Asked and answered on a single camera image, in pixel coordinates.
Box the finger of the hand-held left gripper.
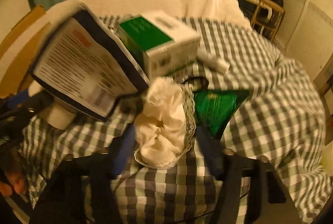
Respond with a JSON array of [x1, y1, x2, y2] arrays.
[[0, 90, 51, 110]]

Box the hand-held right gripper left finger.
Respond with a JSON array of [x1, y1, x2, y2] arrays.
[[30, 132, 138, 224]]

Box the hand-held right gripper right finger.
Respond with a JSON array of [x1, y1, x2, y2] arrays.
[[196, 126, 288, 224]]

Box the white lace scrunchie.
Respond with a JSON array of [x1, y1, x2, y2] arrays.
[[133, 76, 197, 169]]

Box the brown cardboard box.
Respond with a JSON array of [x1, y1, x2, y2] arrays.
[[0, 4, 52, 100]]

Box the navy and white box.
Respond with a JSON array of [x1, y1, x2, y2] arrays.
[[30, 1, 151, 122]]

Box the green and white box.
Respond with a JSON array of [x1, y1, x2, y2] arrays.
[[117, 11, 202, 79]]

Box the person's left hand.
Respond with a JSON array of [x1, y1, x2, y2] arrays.
[[0, 170, 29, 197]]

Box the green foil packet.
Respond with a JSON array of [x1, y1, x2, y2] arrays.
[[194, 89, 250, 140]]

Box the white plastic bottle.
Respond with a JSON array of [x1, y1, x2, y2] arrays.
[[39, 95, 78, 131]]

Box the grey checked cloth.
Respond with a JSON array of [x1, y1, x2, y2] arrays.
[[18, 14, 333, 224]]

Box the black round object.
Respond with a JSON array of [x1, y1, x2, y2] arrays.
[[182, 76, 210, 92]]

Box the white tube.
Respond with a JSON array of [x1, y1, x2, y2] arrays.
[[196, 48, 231, 75]]

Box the white louvred wardrobe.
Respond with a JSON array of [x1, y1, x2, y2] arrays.
[[271, 0, 333, 89]]

